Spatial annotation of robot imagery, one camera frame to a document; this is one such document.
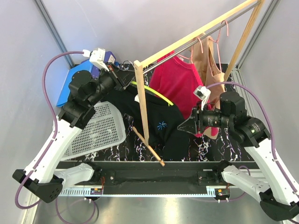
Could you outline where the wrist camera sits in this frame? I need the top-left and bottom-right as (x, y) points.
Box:
(193, 86), (211, 110)
(82, 48), (109, 71)

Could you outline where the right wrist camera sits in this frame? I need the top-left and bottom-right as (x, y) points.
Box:
(193, 86), (211, 110)

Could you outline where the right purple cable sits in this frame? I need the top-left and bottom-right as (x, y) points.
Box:
(206, 81), (299, 194)

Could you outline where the black marble mat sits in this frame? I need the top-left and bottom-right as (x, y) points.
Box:
(46, 63), (257, 162)

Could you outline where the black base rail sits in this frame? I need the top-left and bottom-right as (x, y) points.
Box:
(60, 161), (227, 198)

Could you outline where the light blue binder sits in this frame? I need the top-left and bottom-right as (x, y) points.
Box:
(56, 60), (93, 107)

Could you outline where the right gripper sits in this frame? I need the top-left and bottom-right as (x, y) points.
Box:
(178, 101), (233, 134)

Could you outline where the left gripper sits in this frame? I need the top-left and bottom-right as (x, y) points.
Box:
(88, 62), (137, 106)

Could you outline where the wooden clothes rack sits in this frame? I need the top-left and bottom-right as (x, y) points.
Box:
(133, 0), (264, 167)

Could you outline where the pink wire hanger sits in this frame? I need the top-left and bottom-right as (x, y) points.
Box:
(176, 36), (203, 60)
(209, 20), (229, 72)

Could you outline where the white plastic basket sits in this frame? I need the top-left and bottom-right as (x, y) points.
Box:
(62, 101), (126, 161)

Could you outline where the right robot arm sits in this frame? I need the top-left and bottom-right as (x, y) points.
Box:
(178, 92), (299, 224)

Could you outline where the red t shirt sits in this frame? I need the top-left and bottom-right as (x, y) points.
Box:
(149, 50), (220, 138)

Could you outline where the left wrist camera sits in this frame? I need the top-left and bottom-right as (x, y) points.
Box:
(82, 48), (109, 71)

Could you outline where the dark blue binder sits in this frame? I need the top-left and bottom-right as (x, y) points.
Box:
(91, 51), (116, 79)

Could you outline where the neon yellow hanger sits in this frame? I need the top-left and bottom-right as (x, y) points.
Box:
(129, 81), (174, 106)

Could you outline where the beige top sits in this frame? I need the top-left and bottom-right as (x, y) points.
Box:
(191, 35), (226, 140)

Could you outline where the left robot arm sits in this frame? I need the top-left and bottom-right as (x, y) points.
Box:
(12, 65), (135, 203)

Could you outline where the black t shirt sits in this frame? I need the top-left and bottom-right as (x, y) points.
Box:
(102, 85), (190, 161)

